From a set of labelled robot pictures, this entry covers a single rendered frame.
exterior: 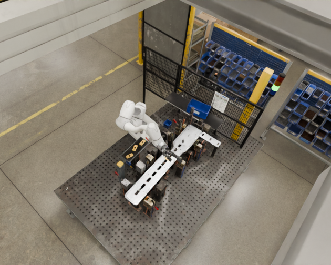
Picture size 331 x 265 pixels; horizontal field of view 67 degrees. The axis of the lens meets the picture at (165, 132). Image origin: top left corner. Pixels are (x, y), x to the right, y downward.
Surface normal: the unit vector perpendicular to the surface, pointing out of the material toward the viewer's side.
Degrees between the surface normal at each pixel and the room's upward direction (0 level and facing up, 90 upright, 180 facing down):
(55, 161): 0
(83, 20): 90
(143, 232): 0
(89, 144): 0
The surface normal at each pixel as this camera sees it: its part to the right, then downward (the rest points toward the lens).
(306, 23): -0.65, 0.57
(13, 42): 0.75, 0.56
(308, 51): 0.08, -0.60
